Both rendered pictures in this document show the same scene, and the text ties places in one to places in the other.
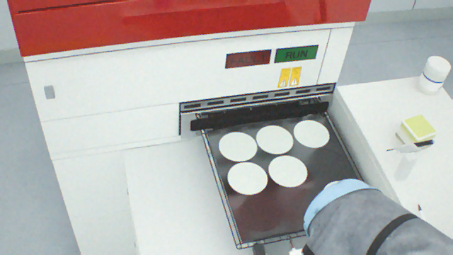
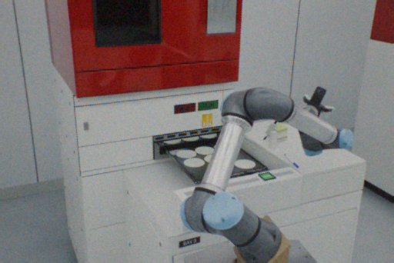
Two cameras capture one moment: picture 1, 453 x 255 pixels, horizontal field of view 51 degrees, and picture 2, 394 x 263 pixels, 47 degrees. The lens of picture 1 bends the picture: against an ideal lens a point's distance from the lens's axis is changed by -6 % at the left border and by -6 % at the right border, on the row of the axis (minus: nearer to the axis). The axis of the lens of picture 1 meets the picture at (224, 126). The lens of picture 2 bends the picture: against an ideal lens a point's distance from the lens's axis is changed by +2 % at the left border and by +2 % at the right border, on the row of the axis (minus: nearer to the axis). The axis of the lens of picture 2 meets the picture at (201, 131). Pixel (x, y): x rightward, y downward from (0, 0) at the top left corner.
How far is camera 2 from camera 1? 1.15 m
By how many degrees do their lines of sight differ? 27
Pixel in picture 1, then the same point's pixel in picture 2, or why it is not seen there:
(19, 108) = (16, 224)
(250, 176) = (195, 161)
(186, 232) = (166, 191)
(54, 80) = (88, 118)
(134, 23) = (131, 81)
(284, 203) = not seen: hidden behind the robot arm
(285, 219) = not seen: hidden behind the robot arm
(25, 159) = (26, 251)
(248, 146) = (191, 153)
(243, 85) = (184, 124)
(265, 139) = (200, 151)
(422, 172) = (284, 146)
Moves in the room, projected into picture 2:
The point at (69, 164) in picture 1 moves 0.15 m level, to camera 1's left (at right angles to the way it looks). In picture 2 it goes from (91, 181) to (58, 181)
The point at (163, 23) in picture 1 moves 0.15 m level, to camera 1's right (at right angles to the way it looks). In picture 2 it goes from (145, 81) to (177, 81)
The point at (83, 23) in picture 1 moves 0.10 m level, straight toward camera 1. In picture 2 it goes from (108, 80) to (115, 85)
